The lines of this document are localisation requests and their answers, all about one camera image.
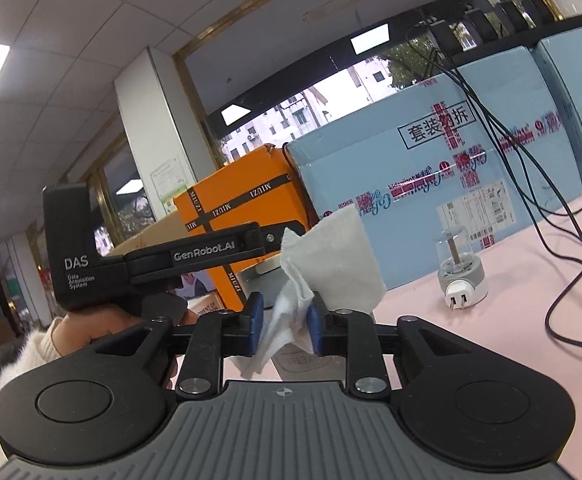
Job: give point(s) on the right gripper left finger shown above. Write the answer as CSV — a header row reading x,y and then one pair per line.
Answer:
x,y
216,336

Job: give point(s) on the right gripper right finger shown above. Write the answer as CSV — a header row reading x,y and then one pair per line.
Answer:
x,y
355,337

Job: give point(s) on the white paper towel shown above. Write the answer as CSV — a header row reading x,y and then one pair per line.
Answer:
x,y
333,259

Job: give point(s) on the grey white insulated cup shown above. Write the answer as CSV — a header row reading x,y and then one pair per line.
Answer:
x,y
266,277

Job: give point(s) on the person's left hand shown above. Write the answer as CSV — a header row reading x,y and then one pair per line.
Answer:
x,y
79,329

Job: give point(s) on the pink white small box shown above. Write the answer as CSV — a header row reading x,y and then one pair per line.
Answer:
x,y
200,292

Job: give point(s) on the brown cardboard box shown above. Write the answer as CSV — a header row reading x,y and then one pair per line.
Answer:
x,y
165,230

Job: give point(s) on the orange MIUZI cardboard box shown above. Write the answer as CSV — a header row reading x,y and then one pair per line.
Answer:
x,y
262,187

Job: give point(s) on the large light blue box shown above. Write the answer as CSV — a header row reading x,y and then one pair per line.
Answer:
x,y
487,155

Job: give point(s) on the black power adapter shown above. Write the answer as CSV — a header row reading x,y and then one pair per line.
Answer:
x,y
538,12
479,27
510,17
444,38

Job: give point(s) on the black power strip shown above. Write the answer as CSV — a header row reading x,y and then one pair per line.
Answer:
x,y
527,39

